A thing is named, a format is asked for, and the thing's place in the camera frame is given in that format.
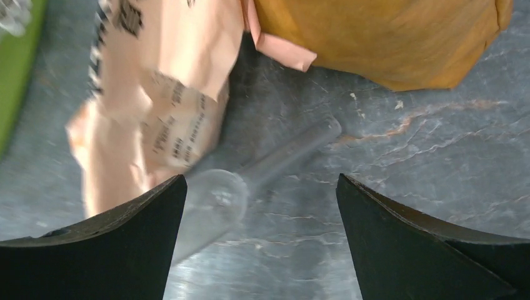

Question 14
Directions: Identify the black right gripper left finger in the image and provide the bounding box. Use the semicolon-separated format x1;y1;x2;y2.
1;175;188;299

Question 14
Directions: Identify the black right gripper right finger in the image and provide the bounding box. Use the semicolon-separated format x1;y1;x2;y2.
336;174;529;299

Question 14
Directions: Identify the clear plastic scoop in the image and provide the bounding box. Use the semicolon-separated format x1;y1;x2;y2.
171;115;342;265

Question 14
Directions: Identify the pink cat litter bag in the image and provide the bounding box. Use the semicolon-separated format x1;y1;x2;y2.
67;1;316;217

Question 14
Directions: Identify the cream green litter box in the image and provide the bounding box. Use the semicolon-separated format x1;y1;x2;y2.
1;0;48;154

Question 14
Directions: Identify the orange paper bag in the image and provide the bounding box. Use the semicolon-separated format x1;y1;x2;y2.
244;0;513;91

